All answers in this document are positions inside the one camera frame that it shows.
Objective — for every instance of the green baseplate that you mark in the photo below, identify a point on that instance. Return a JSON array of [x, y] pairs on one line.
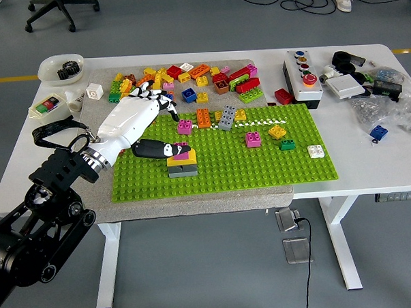
[[261, 172]]

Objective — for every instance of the white bowl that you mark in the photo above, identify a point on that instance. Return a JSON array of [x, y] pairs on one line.
[[48, 68]]

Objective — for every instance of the white switch box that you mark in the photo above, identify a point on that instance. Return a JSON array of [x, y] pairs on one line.
[[48, 106]]

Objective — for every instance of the pink small brick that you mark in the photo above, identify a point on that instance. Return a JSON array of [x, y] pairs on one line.
[[225, 70], [168, 85]]

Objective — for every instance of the clear bag of screws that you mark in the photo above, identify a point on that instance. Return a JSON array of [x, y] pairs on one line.
[[374, 112]]

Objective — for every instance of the white switch plate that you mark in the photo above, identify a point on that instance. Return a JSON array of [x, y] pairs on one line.
[[345, 86]]

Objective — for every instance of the dark green small brick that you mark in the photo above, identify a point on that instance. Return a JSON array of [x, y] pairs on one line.
[[287, 144]]

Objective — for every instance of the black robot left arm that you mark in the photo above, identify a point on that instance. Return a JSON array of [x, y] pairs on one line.
[[59, 174]]

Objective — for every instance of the grey sloped brick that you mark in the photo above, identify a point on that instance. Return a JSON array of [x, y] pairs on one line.
[[186, 172]]

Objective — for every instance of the white pipe fitting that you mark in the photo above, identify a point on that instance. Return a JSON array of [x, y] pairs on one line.
[[329, 74]]

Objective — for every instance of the black gear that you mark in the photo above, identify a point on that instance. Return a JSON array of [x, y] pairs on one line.
[[70, 69]]

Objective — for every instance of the push-button control box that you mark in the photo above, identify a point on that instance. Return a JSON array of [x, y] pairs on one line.
[[305, 91]]

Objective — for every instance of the brown brick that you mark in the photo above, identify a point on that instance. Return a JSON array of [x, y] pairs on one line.
[[130, 77], [221, 88]]

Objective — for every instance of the table height control panel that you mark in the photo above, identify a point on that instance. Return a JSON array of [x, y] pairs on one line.
[[400, 196]]

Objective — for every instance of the metal floor socket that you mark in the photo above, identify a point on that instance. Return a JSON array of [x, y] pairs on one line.
[[287, 220], [296, 250]]

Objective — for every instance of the black office chair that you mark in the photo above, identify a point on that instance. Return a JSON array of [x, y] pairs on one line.
[[60, 5]]

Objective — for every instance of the orange brick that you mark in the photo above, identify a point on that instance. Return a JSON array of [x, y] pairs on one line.
[[199, 71], [142, 80], [203, 117]]

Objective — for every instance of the red long brick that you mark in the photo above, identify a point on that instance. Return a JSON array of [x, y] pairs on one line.
[[239, 73], [248, 85]]

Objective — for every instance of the dark red small piece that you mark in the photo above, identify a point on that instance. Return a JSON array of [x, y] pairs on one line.
[[272, 104]]

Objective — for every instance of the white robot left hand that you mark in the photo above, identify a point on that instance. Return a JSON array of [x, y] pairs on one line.
[[129, 121]]

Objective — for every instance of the yellow narrow brick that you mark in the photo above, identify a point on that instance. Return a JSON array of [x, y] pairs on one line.
[[217, 116]]

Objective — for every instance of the grey long brick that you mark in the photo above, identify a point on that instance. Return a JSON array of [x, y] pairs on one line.
[[226, 118]]

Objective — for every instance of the grey-brown mat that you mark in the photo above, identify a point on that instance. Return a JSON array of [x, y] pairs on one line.
[[194, 205]]

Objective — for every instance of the dark metal block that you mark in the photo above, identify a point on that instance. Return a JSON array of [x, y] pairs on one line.
[[359, 60]]

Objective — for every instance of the white brick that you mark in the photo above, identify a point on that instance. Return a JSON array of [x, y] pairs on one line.
[[316, 151], [186, 66]]

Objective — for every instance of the lime brick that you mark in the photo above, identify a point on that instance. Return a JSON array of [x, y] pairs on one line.
[[115, 87], [250, 96]]

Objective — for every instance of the magenta brick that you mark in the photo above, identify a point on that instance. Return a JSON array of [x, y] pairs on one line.
[[183, 156], [185, 127]]

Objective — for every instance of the blue brick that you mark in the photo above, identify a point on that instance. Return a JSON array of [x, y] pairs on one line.
[[170, 96], [189, 95], [378, 133]]

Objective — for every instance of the white table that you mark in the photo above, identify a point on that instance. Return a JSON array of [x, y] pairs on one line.
[[363, 167]]

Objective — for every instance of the green long brick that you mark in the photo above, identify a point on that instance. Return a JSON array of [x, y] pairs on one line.
[[236, 81]]

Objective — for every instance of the black power adapter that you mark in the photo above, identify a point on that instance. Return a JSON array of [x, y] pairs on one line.
[[387, 89]]

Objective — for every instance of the yellow curved brick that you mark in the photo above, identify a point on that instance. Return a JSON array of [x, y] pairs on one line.
[[191, 159]]

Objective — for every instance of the white cube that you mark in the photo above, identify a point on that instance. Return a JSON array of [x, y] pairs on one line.
[[94, 92]]

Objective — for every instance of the clear bag blue parts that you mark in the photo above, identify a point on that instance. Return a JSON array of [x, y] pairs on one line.
[[386, 75]]

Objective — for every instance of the white tube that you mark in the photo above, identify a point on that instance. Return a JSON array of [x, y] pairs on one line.
[[76, 101]]

